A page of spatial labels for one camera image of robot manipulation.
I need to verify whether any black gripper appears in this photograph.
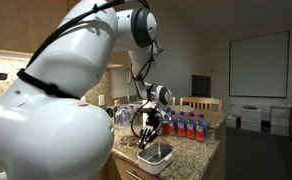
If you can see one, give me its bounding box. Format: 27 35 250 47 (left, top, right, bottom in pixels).
139 108 164 149

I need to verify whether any white steel lunch box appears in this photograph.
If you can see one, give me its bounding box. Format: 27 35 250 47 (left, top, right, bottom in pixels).
137 142 175 175

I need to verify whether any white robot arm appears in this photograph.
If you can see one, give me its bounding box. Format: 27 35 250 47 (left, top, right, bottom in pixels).
0 0 171 180

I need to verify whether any red blue drink bottle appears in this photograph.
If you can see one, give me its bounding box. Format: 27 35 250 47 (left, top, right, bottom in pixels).
196 114 207 142
187 112 196 139
162 109 169 134
168 111 177 136
177 111 187 137

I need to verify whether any clear water bottle pack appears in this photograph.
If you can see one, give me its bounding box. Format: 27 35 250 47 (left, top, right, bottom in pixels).
115 105 135 128

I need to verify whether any wooden chair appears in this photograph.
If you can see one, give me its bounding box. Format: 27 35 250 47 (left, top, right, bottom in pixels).
180 97 223 111

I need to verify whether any dark monitor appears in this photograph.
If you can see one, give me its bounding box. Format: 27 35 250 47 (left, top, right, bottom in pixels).
192 75 211 97

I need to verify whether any white projector screen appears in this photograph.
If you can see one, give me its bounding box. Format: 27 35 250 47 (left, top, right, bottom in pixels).
229 31 290 98

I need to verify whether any wooden upper cabinet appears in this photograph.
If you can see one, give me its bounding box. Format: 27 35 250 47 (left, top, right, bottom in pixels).
0 0 80 53

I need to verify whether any wooden drawer with handle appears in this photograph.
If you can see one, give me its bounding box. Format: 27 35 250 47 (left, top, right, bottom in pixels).
113 156 159 180

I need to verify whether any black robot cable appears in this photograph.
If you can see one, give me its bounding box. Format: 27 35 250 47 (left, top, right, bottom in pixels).
15 0 167 141

